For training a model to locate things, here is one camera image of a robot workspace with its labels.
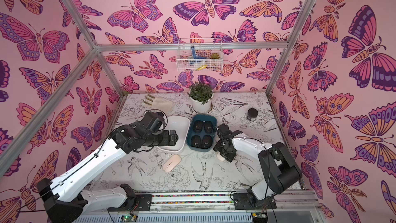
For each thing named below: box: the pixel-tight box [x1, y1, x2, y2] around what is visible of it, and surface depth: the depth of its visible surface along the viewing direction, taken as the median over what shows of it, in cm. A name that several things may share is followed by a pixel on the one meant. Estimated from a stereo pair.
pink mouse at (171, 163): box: [162, 153, 182, 173], surface depth 87 cm
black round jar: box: [246, 107, 259, 122], surface depth 105 cm
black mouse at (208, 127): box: [203, 120, 214, 134], surface depth 100 cm
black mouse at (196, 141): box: [191, 135, 202, 149], surface depth 94 cm
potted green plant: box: [187, 81, 214, 114], surface depth 99 cm
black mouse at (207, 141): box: [201, 134, 213, 149], surface depth 94 cm
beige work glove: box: [141, 93, 174, 117], surface depth 118 cm
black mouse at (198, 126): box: [192, 119, 204, 134], surface depth 101 cm
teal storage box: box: [186, 114, 218, 153], surface depth 98 cm
